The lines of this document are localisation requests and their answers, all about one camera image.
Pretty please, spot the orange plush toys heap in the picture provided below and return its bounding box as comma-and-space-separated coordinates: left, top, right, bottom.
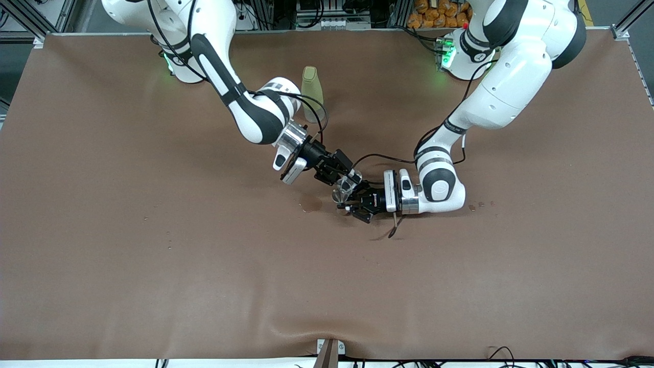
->
407, 0, 473, 29

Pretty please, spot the tan cable tie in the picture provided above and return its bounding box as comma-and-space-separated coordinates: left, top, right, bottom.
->
387, 212, 405, 239

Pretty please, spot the yellow-green sleeved glass bottle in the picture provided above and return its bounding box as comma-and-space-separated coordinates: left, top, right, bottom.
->
301, 65, 325, 124

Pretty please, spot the brown table mat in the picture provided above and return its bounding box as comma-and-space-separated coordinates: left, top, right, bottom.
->
0, 31, 654, 361

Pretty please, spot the steel double jigger measuring cup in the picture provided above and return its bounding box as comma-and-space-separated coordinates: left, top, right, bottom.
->
332, 187, 354, 211

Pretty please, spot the white socket strip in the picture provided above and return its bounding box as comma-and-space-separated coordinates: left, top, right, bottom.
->
296, 18, 371, 31

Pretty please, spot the white power strip with plugs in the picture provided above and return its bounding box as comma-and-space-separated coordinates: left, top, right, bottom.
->
232, 0, 256, 31

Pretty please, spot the metal table clamp bracket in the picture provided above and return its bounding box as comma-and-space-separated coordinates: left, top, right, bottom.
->
316, 338, 346, 368

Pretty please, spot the aluminium frame strut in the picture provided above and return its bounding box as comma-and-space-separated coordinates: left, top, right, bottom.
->
611, 0, 654, 41
0, 0, 77, 49

